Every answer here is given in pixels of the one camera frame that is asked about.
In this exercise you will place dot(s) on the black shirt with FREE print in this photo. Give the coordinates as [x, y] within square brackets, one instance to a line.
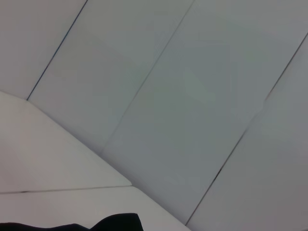
[115, 223]

